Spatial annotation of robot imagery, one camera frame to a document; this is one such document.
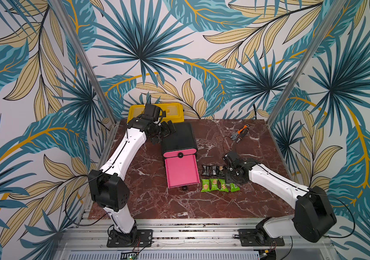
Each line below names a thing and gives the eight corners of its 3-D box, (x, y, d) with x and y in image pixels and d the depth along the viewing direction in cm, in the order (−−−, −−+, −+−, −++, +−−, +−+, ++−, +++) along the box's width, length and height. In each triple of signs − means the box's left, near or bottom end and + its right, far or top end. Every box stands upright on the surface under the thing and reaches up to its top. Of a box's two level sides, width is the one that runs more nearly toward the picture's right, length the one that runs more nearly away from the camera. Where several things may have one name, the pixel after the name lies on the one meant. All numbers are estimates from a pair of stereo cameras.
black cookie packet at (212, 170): (209, 176, 95) (209, 174, 93) (208, 167, 98) (208, 165, 96) (217, 176, 95) (217, 174, 93) (215, 167, 98) (216, 165, 96)
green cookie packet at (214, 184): (210, 190, 90) (211, 189, 88) (209, 180, 94) (210, 178, 92) (218, 190, 90) (219, 189, 88) (216, 180, 94) (217, 178, 92)
